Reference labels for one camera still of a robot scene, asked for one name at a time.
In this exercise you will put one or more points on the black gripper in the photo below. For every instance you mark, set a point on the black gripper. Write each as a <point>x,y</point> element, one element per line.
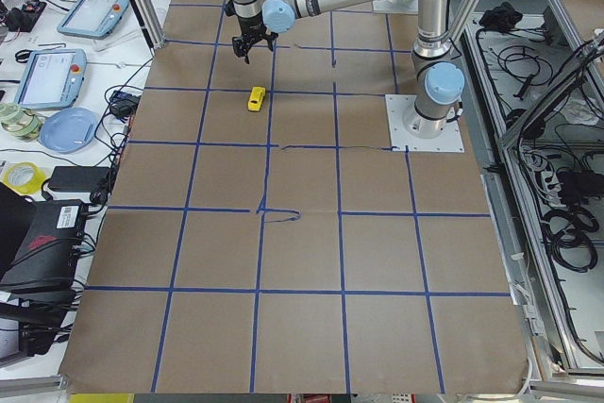
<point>251,27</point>

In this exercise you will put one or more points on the yellow beetle toy car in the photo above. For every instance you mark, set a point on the yellow beetle toy car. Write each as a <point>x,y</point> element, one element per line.
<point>256,98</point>

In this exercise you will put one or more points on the upper blue teach pendant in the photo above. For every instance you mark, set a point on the upper blue teach pendant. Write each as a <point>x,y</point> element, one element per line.
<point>93,19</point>

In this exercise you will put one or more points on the blue teach pendant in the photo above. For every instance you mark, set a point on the blue teach pendant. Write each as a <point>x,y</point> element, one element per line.
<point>52,79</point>
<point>93,19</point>

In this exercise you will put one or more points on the blue plate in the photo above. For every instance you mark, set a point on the blue plate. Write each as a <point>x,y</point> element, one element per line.
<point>68,130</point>

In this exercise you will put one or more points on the lower blue teach pendant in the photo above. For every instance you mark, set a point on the lower blue teach pendant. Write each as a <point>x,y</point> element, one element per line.
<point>52,79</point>

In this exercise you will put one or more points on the green tape rolls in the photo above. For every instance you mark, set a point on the green tape rolls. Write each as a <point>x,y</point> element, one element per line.
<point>21,123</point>

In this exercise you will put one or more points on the yellow tape roll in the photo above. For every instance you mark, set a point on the yellow tape roll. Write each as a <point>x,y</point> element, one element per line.
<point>24,178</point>

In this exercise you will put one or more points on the black computer box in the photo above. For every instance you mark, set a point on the black computer box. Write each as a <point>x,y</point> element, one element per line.
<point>38,244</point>

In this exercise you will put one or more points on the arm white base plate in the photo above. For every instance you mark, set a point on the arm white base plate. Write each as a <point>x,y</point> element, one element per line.
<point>411,132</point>

